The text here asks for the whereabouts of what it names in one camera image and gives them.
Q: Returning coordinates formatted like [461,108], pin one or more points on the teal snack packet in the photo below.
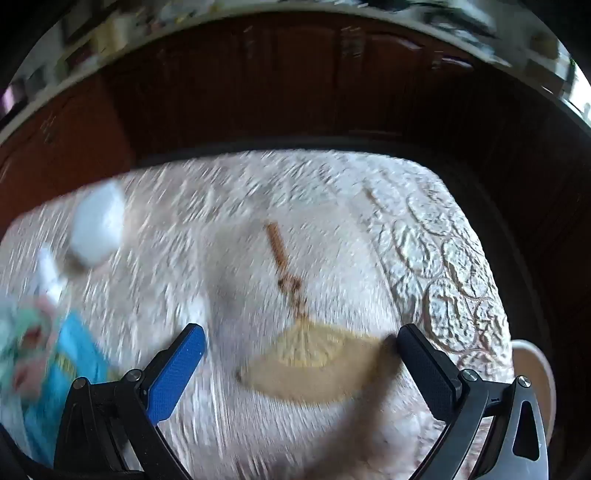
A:
[23,332]

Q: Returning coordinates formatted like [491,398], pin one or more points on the white small bottle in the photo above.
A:
[48,272]

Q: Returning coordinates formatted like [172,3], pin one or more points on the cream quilted table cover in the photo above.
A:
[323,207]

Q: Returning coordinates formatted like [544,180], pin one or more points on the brown wooden base cabinets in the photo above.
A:
[277,92]

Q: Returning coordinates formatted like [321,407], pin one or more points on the blue snack packet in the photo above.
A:
[78,364]

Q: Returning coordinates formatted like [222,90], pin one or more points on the white plastic bin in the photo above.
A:
[535,369]

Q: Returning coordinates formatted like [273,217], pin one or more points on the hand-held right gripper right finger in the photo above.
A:
[425,369]

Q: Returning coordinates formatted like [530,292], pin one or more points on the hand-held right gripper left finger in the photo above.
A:
[180,369]

